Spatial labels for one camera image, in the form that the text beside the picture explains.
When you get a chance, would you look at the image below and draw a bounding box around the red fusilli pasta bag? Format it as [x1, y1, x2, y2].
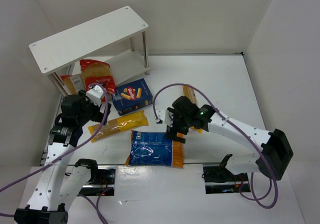
[79, 59, 116, 95]

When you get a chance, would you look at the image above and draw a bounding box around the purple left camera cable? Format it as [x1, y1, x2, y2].
[0, 82, 113, 224]

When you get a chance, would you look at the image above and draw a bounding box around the purple camera cable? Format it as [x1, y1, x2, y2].
[0, 82, 113, 224]
[152, 83, 279, 209]

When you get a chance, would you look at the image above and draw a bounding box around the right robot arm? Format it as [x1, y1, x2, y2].
[157, 96, 294, 181]

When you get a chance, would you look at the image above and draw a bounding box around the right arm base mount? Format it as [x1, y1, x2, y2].
[201, 165, 251, 195]

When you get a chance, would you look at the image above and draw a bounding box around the white two-tier shelf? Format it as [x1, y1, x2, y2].
[29, 6, 150, 96]

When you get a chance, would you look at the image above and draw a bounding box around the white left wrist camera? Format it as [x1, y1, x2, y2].
[85, 84, 105, 107]

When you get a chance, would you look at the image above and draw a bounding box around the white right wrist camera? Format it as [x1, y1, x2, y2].
[155, 109, 173, 127]

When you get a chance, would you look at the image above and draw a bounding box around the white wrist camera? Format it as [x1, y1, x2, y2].
[85, 84, 105, 107]
[155, 109, 173, 127]

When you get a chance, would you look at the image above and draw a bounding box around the red pasta bag with label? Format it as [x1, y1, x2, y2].
[60, 74, 86, 95]

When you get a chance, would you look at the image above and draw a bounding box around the yellow spaghetti packet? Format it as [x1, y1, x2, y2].
[91, 110, 149, 143]
[182, 84, 203, 134]

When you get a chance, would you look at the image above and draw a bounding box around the blue Barilla rigatoni box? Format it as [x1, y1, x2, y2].
[111, 78, 154, 116]

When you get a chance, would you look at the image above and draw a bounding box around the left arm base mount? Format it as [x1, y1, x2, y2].
[79, 165, 116, 197]

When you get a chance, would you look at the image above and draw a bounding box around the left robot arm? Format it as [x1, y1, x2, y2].
[13, 85, 111, 224]

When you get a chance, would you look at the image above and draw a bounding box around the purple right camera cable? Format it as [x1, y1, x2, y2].
[152, 83, 279, 209]

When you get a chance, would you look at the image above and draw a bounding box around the blue and orange pasta bag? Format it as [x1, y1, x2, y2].
[125, 130, 185, 169]

